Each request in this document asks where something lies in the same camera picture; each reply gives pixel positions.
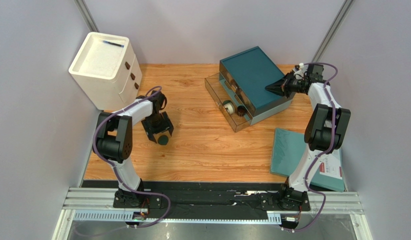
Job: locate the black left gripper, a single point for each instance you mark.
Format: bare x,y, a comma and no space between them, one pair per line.
166,125

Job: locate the white paper label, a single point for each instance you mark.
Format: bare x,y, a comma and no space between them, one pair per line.
331,167

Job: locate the teal drawer organizer box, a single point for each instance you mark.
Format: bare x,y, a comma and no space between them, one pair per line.
245,76

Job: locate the black-lid powder jar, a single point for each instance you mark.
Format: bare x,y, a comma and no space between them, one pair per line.
229,108

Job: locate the dark brown small jar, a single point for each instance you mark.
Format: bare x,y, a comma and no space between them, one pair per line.
241,110

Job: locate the white three-drawer cabinet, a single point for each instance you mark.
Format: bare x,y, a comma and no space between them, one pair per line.
110,76

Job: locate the dark green round disc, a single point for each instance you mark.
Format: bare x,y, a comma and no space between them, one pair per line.
163,140

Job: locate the aluminium mounting rail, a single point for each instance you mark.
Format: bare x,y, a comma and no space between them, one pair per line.
206,206

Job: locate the transparent drawer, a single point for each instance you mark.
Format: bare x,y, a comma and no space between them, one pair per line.
220,90

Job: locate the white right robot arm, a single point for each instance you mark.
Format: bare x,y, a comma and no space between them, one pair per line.
324,133

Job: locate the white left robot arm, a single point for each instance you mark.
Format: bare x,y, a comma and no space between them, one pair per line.
113,143

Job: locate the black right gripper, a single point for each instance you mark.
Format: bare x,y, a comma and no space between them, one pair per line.
286,85

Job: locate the teal flat box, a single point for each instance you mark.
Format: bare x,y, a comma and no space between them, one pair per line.
291,155

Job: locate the black pen on cabinet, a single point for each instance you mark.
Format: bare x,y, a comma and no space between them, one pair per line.
113,44

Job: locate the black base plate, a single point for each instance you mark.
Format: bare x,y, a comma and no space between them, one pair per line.
280,200

